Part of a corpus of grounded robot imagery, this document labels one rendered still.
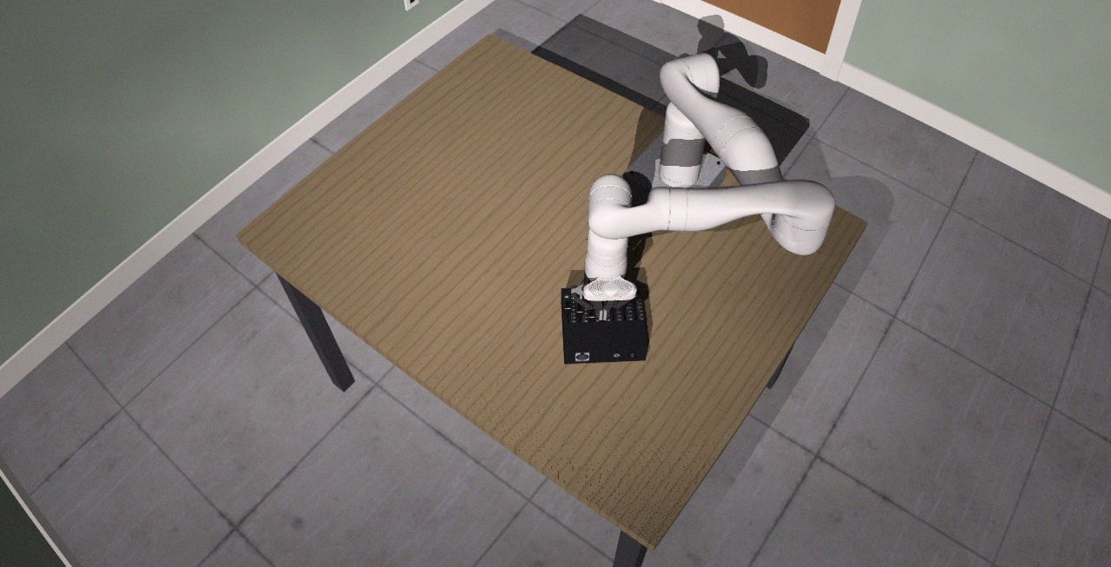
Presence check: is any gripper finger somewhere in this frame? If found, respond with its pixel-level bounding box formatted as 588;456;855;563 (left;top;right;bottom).
570;284;603;320
602;300;631;320

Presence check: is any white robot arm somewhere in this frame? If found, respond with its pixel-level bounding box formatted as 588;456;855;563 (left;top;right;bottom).
583;53;835;300

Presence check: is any black lighting desk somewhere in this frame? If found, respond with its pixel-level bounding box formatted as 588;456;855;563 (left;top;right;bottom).
561;286;648;364

